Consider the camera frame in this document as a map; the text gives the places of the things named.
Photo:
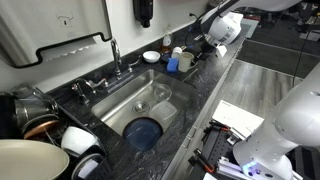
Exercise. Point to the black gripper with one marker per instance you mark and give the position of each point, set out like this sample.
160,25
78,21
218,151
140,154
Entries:
207,50

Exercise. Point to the beige cup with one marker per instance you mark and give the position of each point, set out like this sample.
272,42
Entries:
185,62

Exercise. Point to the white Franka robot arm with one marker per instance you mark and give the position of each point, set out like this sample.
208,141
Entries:
293,126

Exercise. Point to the blue cup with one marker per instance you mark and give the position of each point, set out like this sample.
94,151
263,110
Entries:
172,65

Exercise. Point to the clear thin straw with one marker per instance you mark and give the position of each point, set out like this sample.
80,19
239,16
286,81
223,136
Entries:
190,74

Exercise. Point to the white printed mug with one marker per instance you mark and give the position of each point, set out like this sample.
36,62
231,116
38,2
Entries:
176,52

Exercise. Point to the dish soap bottle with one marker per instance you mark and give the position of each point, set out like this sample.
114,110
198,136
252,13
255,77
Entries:
167,40

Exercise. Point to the dark blue saucer plate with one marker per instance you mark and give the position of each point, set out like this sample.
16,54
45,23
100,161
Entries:
165,57

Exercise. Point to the small white bowl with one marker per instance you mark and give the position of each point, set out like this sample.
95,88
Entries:
151,56

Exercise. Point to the clear glass bowl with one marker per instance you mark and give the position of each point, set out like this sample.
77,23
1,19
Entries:
162,92

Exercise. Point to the white paper booklet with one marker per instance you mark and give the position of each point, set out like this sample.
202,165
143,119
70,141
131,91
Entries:
237,118

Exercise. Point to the metal sink drain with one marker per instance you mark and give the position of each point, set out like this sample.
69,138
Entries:
141,107

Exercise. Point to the blue round plate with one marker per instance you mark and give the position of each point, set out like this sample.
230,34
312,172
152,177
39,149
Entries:
142,134

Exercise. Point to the stainless steel sink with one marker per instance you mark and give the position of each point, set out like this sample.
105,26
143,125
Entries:
113,110

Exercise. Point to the chrome sink sprayer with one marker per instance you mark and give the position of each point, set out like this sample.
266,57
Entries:
80,93

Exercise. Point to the black dish rack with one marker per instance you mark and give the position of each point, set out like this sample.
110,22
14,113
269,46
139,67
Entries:
100,163

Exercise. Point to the white bowl in rack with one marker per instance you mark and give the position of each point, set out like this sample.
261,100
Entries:
78,140

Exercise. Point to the steel paper towel dispenser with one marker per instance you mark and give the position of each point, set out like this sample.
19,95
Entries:
50,26

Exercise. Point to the dark rimmed white bowl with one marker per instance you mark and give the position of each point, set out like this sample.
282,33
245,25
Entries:
87,168

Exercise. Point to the copper bottomed pan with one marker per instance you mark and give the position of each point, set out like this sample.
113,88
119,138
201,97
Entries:
41,128

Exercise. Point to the stainless steel pot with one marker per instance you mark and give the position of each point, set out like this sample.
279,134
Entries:
31,103

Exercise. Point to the large cream plate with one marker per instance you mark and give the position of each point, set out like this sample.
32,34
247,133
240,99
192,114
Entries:
30,160

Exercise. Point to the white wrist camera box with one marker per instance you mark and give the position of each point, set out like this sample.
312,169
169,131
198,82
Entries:
221,50

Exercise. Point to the black wall soap dispenser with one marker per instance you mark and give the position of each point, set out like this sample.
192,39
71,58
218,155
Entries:
143,11

